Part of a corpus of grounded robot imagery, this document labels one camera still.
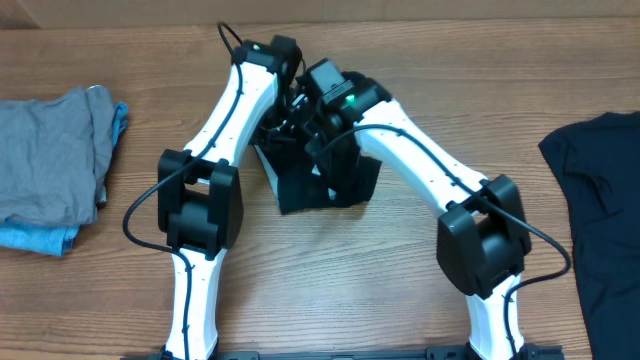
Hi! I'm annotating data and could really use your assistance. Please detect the black shirt pile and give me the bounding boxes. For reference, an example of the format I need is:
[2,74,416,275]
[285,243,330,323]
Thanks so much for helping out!
[539,112,639,359]

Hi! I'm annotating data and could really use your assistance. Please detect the grey folded shirt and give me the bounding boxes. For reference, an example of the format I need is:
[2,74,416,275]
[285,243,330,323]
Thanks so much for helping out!
[1,85,115,226]

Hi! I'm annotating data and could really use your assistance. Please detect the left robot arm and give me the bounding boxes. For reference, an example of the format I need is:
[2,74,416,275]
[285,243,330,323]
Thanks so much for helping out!
[158,35,302,359]

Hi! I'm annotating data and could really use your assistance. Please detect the black shorts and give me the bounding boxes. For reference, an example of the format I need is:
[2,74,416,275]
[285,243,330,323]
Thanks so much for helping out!
[252,70,384,216]

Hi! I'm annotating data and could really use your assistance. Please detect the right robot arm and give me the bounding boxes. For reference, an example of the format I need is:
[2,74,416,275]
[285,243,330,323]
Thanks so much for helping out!
[299,59,531,359]

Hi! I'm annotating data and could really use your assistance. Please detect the blue folded shirt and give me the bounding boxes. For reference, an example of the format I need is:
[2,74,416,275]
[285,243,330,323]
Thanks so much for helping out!
[1,102,129,257]

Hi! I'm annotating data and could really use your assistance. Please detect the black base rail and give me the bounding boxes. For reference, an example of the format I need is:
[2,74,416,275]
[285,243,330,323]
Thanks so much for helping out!
[121,344,565,360]

